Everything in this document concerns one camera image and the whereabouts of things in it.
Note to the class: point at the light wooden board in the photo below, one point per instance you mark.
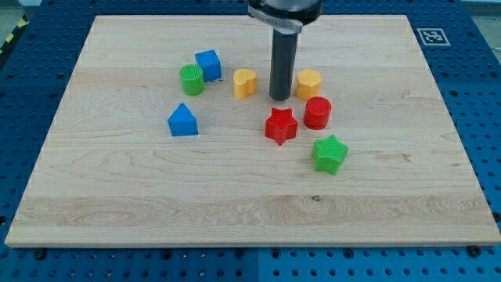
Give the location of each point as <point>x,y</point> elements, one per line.
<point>111,175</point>

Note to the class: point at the red cylinder block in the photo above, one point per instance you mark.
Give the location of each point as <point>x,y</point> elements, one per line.
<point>317,113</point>

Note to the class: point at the green cylinder block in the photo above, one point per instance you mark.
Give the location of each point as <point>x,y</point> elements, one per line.
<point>192,79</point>

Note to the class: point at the white fiducial marker tag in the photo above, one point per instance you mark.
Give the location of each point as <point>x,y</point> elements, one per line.
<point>432,36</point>

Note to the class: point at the yellow hexagon block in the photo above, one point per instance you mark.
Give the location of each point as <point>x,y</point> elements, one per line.
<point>308,84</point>

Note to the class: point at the green star block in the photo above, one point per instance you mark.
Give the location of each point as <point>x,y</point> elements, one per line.
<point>329,154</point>

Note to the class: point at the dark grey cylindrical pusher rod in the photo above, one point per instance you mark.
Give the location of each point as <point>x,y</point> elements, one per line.
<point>284,47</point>

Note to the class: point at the yellow heart block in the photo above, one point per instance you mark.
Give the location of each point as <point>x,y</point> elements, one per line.
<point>245,83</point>

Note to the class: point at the blue triangle block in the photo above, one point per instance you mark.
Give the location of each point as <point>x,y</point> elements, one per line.
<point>182,122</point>

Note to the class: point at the red star block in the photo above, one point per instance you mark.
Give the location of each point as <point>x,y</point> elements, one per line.
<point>281,125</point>

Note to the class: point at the blue cube block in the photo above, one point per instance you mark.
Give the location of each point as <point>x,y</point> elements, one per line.
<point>210,64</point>

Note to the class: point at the yellow black hazard tape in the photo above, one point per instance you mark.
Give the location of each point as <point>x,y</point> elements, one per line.
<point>14,36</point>

